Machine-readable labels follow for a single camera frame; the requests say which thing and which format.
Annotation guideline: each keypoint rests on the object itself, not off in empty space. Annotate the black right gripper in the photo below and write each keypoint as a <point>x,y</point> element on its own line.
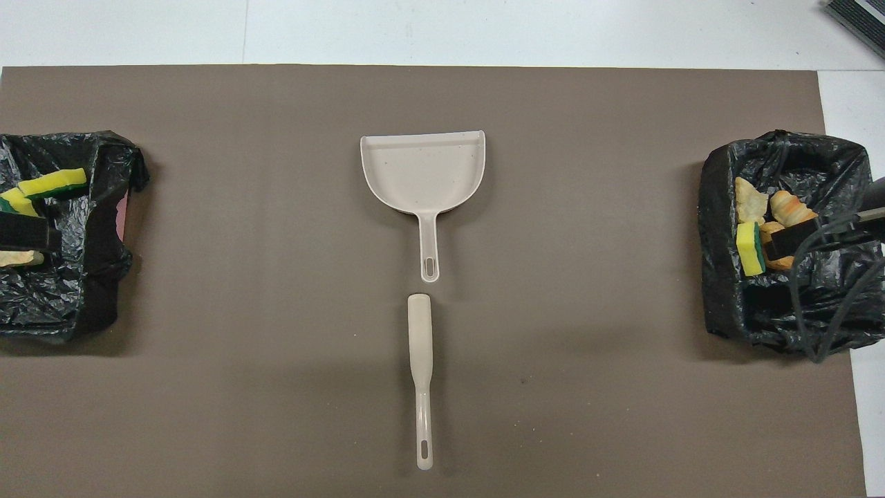
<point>795,241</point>

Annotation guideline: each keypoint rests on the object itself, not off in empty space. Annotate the brown oblong bread roll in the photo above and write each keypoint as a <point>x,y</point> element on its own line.
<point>781,263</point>

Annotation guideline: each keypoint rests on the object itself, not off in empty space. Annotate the pale toast bread chunk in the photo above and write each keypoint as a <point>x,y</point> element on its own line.
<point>17,259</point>

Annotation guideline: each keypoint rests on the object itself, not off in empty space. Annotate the small yellow sponge wedge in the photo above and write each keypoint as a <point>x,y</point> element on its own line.
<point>17,203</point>

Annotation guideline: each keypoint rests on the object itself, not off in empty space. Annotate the striped croissant piece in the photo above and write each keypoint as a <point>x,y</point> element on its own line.
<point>792,206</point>

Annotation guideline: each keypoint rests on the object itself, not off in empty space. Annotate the yellow green scrub sponge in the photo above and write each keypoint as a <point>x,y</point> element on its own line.
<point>750,249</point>

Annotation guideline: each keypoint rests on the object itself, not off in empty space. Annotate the notched yellow sponge piece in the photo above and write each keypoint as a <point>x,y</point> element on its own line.
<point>52,183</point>

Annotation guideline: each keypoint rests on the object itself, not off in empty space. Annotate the beige plastic dustpan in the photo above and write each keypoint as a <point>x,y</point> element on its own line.
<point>422,169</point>

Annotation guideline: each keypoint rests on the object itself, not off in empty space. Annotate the beige hand brush black bristles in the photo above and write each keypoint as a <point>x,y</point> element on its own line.
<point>420,332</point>

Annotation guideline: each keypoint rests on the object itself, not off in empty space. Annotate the black trash bag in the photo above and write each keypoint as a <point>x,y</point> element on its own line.
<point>69,290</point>

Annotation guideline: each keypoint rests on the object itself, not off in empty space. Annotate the right black bag bin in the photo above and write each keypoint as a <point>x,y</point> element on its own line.
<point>760,311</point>

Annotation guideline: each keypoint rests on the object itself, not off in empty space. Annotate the pink bin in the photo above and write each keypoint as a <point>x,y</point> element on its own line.
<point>122,214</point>

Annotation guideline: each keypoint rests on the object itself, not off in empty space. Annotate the dark ribbed grille object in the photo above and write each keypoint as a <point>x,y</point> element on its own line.
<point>861,21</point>

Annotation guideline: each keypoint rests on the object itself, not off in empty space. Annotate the brown table mat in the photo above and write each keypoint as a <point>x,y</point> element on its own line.
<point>276,346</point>

